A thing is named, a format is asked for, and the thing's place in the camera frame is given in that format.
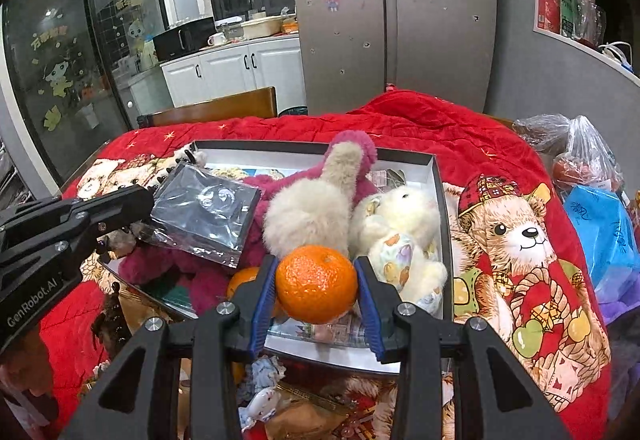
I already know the white cable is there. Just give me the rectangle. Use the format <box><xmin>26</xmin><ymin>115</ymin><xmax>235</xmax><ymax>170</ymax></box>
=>
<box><xmin>597</xmin><ymin>41</ymin><xmax>636</xmax><ymax>71</ymax></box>

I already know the brown paper packet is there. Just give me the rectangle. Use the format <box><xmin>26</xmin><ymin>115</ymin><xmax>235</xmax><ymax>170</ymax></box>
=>
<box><xmin>265</xmin><ymin>385</ymin><xmax>351</xmax><ymax>440</ymax></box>
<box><xmin>117</xmin><ymin>285</ymin><xmax>176</xmax><ymax>321</ymax></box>

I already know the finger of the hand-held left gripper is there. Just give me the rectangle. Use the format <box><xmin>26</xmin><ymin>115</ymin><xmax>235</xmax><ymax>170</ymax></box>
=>
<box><xmin>69</xmin><ymin>184</ymin><xmax>157</xmax><ymax>241</ymax></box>

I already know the purple cloth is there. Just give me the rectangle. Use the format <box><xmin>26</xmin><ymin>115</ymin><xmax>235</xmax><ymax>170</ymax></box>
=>
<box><xmin>600</xmin><ymin>287</ymin><xmax>640</xmax><ymax>326</ymax></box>

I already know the silver double-door fridge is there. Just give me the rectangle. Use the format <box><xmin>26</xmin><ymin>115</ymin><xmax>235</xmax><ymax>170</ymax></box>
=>
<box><xmin>285</xmin><ymin>0</ymin><xmax>498</xmax><ymax>116</ymax></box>

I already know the cream plush toy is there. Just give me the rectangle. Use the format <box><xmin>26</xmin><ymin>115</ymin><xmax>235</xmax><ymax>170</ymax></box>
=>
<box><xmin>349</xmin><ymin>185</ymin><xmax>449</xmax><ymax>318</ymax></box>

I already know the mixed bead bracelet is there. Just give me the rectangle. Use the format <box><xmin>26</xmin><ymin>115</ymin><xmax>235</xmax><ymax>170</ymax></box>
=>
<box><xmin>330</xmin><ymin>412</ymin><xmax>396</xmax><ymax>440</ymax></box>

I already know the tangerine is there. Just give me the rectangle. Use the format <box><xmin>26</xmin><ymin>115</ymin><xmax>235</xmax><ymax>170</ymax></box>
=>
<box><xmin>275</xmin><ymin>245</ymin><xmax>359</xmax><ymax>325</ymax></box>
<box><xmin>226</xmin><ymin>266</ymin><xmax>263</xmax><ymax>301</ymax></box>

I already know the glass sliding door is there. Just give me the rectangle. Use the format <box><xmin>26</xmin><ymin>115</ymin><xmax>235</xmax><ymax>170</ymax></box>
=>
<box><xmin>2</xmin><ymin>0</ymin><xmax>171</xmax><ymax>181</ymax></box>

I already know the dark shallow box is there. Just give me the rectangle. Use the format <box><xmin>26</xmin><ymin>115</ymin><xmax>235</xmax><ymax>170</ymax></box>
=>
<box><xmin>97</xmin><ymin>140</ymin><xmax>456</xmax><ymax>376</ymax></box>

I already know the red printed blanket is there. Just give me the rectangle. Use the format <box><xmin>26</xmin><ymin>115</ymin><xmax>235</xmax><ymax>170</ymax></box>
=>
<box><xmin>40</xmin><ymin>90</ymin><xmax>613</xmax><ymax>440</ymax></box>

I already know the magenta plush toy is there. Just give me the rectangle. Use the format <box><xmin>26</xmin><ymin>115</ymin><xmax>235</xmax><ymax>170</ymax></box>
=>
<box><xmin>117</xmin><ymin>130</ymin><xmax>378</xmax><ymax>316</ymax></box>

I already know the white fluffy toy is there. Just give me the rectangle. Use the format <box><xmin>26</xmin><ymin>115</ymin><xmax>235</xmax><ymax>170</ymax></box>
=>
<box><xmin>262</xmin><ymin>142</ymin><xmax>363</xmax><ymax>258</ymax></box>

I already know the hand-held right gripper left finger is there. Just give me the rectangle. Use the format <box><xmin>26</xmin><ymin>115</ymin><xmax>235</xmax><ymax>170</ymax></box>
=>
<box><xmin>57</xmin><ymin>254</ymin><xmax>281</xmax><ymax>440</ymax></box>

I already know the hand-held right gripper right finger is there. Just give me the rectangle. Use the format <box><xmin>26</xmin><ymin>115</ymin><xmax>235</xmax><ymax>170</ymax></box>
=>
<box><xmin>352</xmin><ymin>256</ymin><xmax>573</xmax><ymax>440</ymax></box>

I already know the badge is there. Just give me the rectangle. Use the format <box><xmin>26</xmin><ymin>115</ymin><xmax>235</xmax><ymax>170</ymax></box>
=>
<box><xmin>129</xmin><ymin>163</ymin><xmax>263</xmax><ymax>269</ymax></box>

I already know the clear plastic container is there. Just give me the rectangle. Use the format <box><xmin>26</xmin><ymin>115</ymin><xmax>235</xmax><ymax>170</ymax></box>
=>
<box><xmin>575</xmin><ymin>0</ymin><xmax>608</xmax><ymax>48</ymax></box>

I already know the white appliance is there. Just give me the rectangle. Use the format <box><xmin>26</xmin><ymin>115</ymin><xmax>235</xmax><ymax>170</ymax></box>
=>
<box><xmin>117</xmin><ymin>68</ymin><xmax>173</xmax><ymax>121</ymax></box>

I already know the dark plastic bag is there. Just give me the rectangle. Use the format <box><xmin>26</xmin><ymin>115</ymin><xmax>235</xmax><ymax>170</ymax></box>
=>
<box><xmin>512</xmin><ymin>114</ymin><xmax>573</xmax><ymax>156</ymax></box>

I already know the person's left hand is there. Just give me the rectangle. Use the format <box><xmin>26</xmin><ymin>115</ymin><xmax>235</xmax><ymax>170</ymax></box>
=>
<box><xmin>0</xmin><ymin>327</ymin><xmax>58</xmax><ymax>401</ymax></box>

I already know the green box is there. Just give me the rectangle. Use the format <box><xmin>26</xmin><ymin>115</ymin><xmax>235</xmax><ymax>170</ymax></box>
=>
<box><xmin>559</xmin><ymin>0</ymin><xmax>578</xmax><ymax>38</ymax></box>

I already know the clear plastic bag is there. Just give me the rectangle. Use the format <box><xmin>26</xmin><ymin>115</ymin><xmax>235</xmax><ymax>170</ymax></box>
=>
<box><xmin>552</xmin><ymin>116</ymin><xmax>626</xmax><ymax>193</ymax></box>

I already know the cream basin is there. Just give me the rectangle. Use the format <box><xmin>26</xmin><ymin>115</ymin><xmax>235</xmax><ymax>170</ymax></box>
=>
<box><xmin>241</xmin><ymin>15</ymin><xmax>284</xmax><ymax>40</ymax></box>

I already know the white kitchen cabinet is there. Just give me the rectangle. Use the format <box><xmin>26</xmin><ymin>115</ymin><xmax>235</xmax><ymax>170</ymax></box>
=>
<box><xmin>160</xmin><ymin>36</ymin><xmax>307</xmax><ymax>111</ymax></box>

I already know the black microwave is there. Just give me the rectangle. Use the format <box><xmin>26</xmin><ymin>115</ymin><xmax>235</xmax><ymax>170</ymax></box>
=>
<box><xmin>152</xmin><ymin>17</ymin><xmax>217</xmax><ymax>62</ymax></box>

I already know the blue plastic bag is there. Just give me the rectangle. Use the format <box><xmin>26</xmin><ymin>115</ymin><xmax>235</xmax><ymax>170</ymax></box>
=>
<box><xmin>565</xmin><ymin>185</ymin><xmax>640</xmax><ymax>311</ymax></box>

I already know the blue white braided hair tie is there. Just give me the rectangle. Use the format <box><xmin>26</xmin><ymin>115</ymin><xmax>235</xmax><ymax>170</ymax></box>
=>
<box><xmin>235</xmin><ymin>355</ymin><xmax>288</xmax><ymax>431</ymax></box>

